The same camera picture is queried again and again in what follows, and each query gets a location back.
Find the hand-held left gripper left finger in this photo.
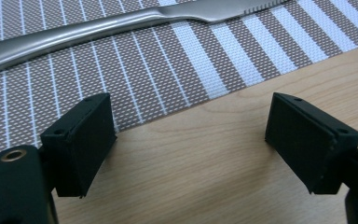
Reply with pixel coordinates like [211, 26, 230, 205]
[39, 92, 117, 199]

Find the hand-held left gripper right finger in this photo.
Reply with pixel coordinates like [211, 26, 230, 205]
[264, 91, 358, 196]

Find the silver table knife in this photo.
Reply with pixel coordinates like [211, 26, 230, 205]
[0, 0, 292, 77]

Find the brown white striped placemat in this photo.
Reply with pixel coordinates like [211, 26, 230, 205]
[0, 0, 358, 181]

